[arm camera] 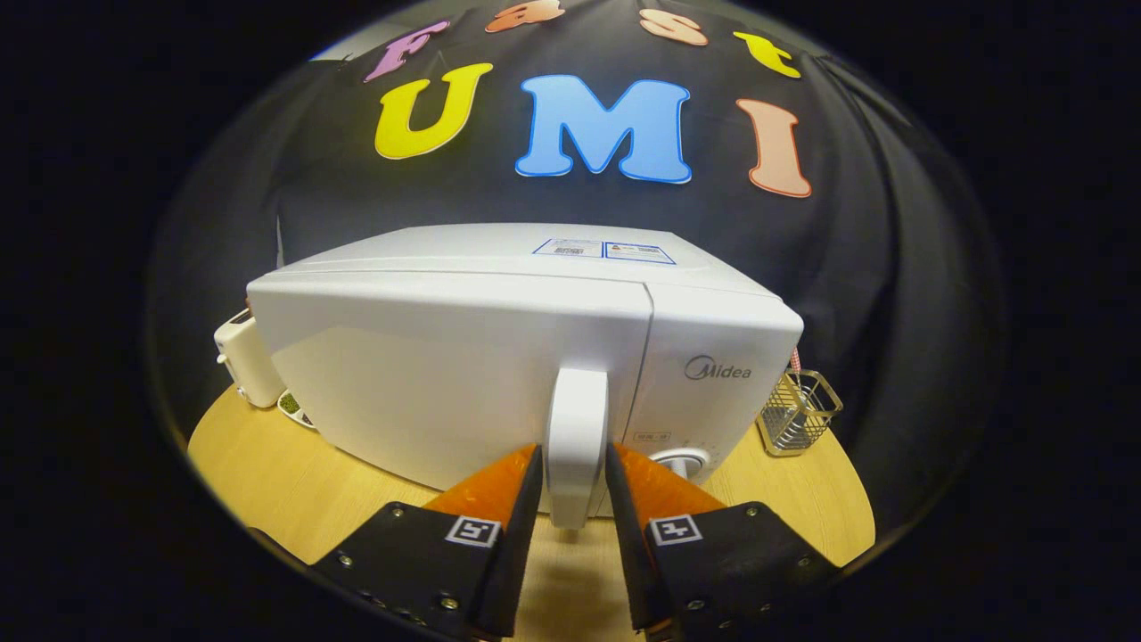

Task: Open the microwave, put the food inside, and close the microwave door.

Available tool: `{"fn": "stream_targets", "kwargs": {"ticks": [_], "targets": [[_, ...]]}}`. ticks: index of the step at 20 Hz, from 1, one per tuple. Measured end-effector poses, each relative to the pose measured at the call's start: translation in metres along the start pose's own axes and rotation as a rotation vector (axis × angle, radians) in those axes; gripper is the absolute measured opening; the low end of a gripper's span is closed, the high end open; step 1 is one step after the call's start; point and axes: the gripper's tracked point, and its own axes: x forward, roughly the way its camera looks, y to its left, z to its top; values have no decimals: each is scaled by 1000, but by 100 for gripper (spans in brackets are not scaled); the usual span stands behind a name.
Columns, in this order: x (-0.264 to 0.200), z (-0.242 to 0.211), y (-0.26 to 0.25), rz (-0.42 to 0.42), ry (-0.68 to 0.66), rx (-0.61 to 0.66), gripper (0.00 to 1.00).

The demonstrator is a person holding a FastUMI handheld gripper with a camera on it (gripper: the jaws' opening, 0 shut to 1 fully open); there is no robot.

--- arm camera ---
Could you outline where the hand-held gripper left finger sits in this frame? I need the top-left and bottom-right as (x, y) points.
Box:
(308, 443), (545, 641)

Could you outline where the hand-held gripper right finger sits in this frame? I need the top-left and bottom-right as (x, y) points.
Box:
(604, 443), (843, 638)

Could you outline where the white microwave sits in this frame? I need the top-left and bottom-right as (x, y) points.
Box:
(245, 223), (805, 531)

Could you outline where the white divided plate with beans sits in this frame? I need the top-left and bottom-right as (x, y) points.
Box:
(276, 390), (317, 431)

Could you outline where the white toaster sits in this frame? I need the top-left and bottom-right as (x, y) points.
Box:
(214, 308), (286, 409)

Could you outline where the black backdrop cloth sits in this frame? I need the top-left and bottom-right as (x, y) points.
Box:
(147, 0), (1008, 536)

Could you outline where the metal wire mesh holder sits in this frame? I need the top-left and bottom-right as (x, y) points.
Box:
(756, 369), (843, 457)

